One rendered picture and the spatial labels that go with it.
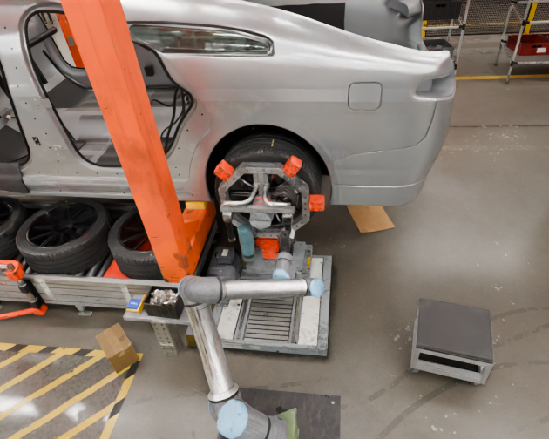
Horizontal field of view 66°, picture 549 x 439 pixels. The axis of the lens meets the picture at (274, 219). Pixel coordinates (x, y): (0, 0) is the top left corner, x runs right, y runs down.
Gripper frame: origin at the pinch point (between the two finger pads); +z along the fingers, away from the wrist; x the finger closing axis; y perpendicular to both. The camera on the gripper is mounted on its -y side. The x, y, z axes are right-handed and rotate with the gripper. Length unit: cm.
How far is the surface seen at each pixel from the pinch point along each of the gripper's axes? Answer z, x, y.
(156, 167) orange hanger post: -15, -60, -51
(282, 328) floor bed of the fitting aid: -13, -7, 77
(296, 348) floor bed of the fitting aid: -28, 4, 76
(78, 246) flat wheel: 12, -151, 34
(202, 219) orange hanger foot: 24, -61, 15
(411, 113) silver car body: 34, 64, -54
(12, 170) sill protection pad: 36, -194, -14
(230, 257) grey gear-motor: 14, -43, 40
